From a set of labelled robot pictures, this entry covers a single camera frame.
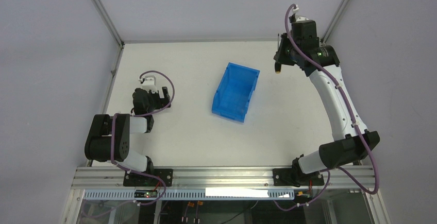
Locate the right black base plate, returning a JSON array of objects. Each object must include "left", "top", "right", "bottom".
[{"left": 272, "top": 167, "right": 325, "bottom": 187}]

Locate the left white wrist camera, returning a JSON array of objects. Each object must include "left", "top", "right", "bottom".
[{"left": 139, "top": 75, "right": 158, "bottom": 94}]

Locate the blue plastic storage bin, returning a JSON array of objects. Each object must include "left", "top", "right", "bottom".
[{"left": 211, "top": 62, "right": 260, "bottom": 123}]

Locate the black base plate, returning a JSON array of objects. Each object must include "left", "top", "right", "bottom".
[
  {"left": 123, "top": 168, "right": 174, "bottom": 187},
  {"left": 272, "top": 167, "right": 325, "bottom": 187}
]

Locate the aluminium front rail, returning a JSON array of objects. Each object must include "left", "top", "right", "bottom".
[{"left": 71, "top": 166, "right": 379, "bottom": 189}]

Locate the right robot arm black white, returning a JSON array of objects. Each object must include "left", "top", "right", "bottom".
[{"left": 274, "top": 20, "right": 380, "bottom": 179}]

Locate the black yellow handled screwdriver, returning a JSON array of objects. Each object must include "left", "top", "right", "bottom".
[{"left": 274, "top": 33, "right": 281, "bottom": 74}]

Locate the white slotted cable duct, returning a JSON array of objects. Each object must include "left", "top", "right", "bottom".
[{"left": 83, "top": 187, "right": 295, "bottom": 201}]

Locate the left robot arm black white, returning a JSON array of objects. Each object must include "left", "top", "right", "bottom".
[{"left": 84, "top": 87, "right": 171, "bottom": 175}]

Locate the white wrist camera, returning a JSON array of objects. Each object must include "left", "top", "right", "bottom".
[
  {"left": 295, "top": 16, "right": 312, "bottom": 23},
  {"left": 139, "top": 75, "right": 158, "bottom": 94}
]

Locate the aluminium frame post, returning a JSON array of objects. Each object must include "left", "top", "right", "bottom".
[
  {"left": 91, "top": 0, "right": 125, "bottom": 114},
  {"left": 320, "top": 0, "right": 352, "bottom": 45}
]

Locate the left aluminium frame post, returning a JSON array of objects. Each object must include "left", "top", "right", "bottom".
[{"left": 91, "top": 0, "right": 125, "bottom": 114}]

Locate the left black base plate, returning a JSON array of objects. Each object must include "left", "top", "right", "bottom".
[{"left": 123, "top": 168, "right": 174, "bottom": 187}]

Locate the small green circuit board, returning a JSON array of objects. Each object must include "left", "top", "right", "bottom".
[{"left": 134, "top": 190, "right": 158, "bottom": 198}]

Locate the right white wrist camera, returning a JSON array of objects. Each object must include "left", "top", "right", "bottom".
[{"left": 295, "top": 16, "right": 312, "bottom": 23}]

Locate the right aluminium frame post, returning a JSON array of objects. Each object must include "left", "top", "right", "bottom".
[{"left": 320, "top": 0, "right": 352, "bottom": 45}]

